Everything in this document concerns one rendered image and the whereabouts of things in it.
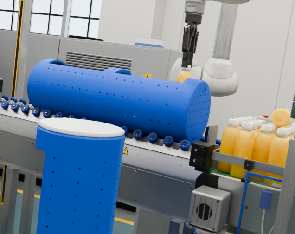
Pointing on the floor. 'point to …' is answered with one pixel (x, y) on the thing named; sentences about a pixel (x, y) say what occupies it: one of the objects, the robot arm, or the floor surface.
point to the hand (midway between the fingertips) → (187, 60)
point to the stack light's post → (288, 186)
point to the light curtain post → (17, 73)
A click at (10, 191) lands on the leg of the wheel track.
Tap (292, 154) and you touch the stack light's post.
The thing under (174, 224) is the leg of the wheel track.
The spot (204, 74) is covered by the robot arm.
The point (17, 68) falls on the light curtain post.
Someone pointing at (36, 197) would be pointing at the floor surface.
